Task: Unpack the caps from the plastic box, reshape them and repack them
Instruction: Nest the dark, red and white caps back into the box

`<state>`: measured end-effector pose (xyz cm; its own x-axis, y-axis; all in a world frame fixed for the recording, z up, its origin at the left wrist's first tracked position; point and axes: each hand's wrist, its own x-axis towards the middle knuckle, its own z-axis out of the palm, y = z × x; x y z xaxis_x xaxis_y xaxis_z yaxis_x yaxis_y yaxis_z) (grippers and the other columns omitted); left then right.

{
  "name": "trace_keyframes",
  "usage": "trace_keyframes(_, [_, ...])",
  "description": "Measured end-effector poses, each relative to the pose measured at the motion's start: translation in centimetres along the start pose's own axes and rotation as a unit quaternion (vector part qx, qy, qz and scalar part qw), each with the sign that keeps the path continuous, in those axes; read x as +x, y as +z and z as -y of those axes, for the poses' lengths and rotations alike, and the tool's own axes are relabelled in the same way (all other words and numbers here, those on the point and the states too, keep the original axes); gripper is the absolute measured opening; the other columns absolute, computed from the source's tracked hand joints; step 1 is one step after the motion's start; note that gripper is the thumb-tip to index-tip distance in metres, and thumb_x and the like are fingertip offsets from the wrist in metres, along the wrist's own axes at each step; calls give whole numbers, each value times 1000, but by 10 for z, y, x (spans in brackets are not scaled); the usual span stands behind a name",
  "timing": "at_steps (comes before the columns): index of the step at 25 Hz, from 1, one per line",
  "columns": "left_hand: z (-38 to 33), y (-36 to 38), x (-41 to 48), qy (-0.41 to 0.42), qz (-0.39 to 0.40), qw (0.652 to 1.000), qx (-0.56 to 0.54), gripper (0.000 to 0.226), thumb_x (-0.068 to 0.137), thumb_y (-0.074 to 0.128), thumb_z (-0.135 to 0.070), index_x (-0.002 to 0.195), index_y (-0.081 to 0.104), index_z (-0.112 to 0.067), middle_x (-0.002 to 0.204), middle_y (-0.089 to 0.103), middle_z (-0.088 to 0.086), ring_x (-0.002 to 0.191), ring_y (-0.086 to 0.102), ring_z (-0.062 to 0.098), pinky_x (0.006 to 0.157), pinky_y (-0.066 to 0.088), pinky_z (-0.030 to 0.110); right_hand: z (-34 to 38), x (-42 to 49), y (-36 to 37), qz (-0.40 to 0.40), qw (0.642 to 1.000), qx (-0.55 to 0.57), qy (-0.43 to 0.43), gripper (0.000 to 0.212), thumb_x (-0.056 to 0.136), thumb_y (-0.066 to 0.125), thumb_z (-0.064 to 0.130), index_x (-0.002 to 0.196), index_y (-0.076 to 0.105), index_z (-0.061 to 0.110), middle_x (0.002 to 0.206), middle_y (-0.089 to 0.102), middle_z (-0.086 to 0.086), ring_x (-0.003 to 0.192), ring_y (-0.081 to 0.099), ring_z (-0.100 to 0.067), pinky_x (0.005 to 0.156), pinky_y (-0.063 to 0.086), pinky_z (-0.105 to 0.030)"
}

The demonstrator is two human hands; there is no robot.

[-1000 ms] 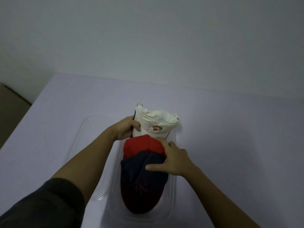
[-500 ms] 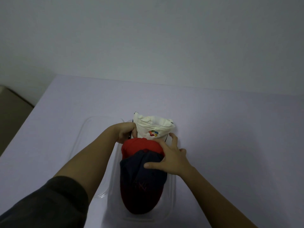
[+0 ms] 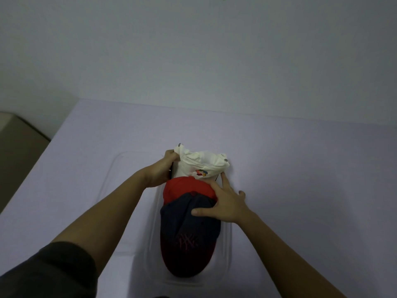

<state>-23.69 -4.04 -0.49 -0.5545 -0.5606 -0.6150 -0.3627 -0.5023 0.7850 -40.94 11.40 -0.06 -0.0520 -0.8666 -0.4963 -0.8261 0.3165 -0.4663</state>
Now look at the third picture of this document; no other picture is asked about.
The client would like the person's left forearm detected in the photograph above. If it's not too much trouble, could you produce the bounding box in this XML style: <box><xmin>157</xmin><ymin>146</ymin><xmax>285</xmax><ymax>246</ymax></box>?
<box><xmin>51</xmin><ymin>169</ymin><xmax>151</xmax><ymax>276</ymax></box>

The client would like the person's right forearm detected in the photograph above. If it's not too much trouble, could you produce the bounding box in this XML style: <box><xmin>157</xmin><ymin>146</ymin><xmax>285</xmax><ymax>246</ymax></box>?
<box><xmin>235</xmin><ymin>212</ymin><xmax>347</xmax><ymax>298</ymax></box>

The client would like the red cap with black patch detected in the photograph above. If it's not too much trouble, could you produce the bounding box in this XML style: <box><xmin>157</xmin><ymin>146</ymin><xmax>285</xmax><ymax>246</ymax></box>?
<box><xmin>162</xmin><ymin>176</ymin><xmax>218</xmax><ymax>206</ymax></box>

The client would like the navy cap with red brim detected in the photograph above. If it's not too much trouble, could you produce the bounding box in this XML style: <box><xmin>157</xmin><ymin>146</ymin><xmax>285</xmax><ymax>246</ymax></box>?
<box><xmin>160</xmin><ymin>191</ymin><xmax>222</xmax><ymax>279</ymax></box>

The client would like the person's right hand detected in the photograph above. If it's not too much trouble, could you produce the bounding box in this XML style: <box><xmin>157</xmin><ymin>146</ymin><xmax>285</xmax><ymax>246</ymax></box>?
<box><xmin>190</xmin><ymin>171</ymin><xmax>252</xmax><ymax>226</ymax></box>

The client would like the person's left hand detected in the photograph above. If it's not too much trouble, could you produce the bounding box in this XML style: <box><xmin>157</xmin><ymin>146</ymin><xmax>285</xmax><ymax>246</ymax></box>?
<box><xmin>143</xmin><ymin>149</ymin><xmax>181</xmax><ymax>189</ymax></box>

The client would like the person's black shirt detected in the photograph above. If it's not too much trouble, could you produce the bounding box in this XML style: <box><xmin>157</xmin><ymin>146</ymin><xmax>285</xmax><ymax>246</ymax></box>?
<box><xmin>0</xmin><ymin>241</ymin><xmax>99</xmax><ymax>298</ymax></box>

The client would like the clear plastic lid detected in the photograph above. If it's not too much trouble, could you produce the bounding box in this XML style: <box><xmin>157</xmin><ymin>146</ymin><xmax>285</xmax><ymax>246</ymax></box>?
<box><xmin>96</xmin><ymin>151</ymin><xmax>167</xmax><ymax>257</ymax></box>

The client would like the white cap with colourful logo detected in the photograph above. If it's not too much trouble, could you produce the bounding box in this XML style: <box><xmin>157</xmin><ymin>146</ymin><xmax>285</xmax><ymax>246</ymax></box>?
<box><xmin>169</xmin><ymin>143</ymin><xmax>231</xmax><ymax>180</ymax></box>

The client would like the clear plastic container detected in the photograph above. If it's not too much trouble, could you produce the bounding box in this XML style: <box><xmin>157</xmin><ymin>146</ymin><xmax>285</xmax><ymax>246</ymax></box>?
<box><xmin>143</xmin><ymin>170</ymin><xmax>233</xmax><ymax>287</ymax></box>

